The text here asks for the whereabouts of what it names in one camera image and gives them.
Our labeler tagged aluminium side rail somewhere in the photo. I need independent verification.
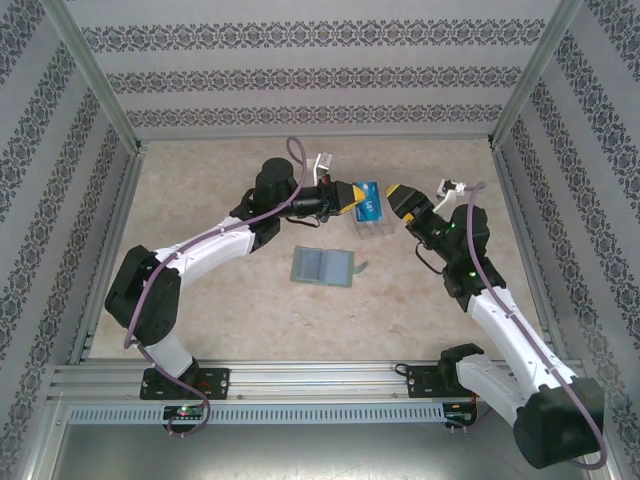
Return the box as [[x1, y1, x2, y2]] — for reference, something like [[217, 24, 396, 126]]
[[489, 142, 569, 361], [68, 142, 149, 365]]

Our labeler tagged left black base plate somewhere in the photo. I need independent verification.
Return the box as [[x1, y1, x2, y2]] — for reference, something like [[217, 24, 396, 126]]
[[139, 367, 233, 401]]

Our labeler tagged translucent teal card wallet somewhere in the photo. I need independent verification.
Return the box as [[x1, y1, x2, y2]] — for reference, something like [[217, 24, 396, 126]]
[[290, 245, 370, 288]]

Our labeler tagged blue credit card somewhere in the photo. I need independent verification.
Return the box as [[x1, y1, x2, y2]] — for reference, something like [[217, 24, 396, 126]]
[[350, 178, 390, 225]]

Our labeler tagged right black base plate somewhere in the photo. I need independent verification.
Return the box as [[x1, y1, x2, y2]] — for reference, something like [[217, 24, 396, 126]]
[[407, 364, 481, 400]]

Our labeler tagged left controller circuit board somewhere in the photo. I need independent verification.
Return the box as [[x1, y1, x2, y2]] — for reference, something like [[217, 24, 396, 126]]
[[163, 405, 207, 422]]

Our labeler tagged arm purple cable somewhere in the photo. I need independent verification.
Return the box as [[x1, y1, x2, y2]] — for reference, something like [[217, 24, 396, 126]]
[[123, 136, 312, 441], [462, 180, 609, 471]]

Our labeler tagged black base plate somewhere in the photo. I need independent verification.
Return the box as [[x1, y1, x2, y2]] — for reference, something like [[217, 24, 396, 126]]
[[139, 367, 233, 401], [407, 364, 481, 400]]

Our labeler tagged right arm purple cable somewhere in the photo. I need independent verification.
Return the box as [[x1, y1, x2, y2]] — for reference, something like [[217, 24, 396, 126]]
[[462, 180, 609, 471]]

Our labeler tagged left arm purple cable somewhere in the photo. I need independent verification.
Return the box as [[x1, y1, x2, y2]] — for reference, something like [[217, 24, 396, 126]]
[[123, 136, 312, 441]]

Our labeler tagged aluminium back frame bar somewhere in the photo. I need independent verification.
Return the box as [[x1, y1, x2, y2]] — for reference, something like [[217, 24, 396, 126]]
[[134, 130, 496, 144]]

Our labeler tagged clear acrylic card stand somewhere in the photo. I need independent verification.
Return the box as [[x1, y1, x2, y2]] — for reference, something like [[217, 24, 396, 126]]
[[349, 178, 397, 242]]

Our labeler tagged aluminium mounting rail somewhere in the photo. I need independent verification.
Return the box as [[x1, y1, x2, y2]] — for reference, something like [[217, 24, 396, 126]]
[[47, 360, 594, 401]]

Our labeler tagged slotted grey cable duct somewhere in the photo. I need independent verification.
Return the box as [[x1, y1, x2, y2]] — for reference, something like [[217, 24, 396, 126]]
[[67, 402, 447, 424]]

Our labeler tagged aluminium frame post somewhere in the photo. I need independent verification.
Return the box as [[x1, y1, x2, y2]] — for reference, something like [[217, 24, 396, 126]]
[[12, 392, 69, 480], [37, 0, 149, 154], [489, 0, 586, 151], [574, 392, 631, 480]]

